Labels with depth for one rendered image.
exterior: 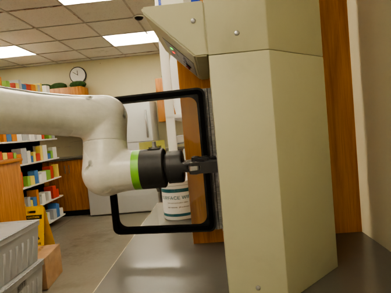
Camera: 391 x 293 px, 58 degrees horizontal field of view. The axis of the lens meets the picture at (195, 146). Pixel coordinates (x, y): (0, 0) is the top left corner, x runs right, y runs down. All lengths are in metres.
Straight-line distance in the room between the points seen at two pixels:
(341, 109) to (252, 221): 0.52
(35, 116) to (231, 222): 0.44
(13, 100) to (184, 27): 0.36
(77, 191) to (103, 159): 5.38
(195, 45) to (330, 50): 0.52
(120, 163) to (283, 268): 0.40
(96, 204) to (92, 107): 5.19
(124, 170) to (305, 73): 0.43
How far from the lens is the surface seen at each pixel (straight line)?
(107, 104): 0.82
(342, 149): 1.09
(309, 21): 0.81
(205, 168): 0.74
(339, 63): 1.10
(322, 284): 0.81
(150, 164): 0.78
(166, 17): 0.69
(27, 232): 3.05
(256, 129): 0.66
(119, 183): 0.80
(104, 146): 0.80
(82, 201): 6.18
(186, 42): 0.67
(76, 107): 0.80
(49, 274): 3.54
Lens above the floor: 1.28
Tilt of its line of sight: 3 degrees down
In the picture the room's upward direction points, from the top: 5 degrees counter-clockwise
